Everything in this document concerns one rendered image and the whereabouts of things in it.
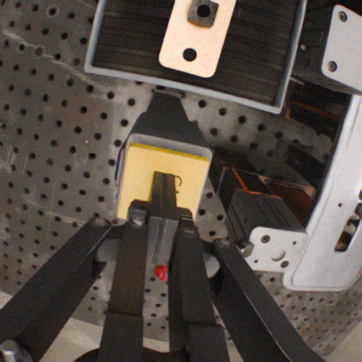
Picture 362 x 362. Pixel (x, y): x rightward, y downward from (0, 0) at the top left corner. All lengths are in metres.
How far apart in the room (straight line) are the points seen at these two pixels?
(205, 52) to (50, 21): 0.56
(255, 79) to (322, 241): 0.35
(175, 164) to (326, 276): 0.42
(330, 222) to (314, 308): 0.68
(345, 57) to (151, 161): 0.21
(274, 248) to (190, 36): 0.29
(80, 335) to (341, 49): 2.26
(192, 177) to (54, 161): 0.56
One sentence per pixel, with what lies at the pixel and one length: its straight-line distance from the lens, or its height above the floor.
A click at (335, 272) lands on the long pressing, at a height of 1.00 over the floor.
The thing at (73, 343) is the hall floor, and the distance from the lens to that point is 2.43.
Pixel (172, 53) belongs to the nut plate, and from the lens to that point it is 0.20.
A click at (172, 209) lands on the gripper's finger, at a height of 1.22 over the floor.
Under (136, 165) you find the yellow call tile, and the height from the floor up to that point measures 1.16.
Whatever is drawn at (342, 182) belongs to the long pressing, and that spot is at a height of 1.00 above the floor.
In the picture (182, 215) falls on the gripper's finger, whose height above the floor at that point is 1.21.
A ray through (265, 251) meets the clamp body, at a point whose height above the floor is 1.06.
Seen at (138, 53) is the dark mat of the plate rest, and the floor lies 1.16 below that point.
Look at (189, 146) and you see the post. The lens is 0.23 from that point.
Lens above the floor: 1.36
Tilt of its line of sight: 68 degrees down
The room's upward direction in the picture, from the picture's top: 172 degrees clockwise
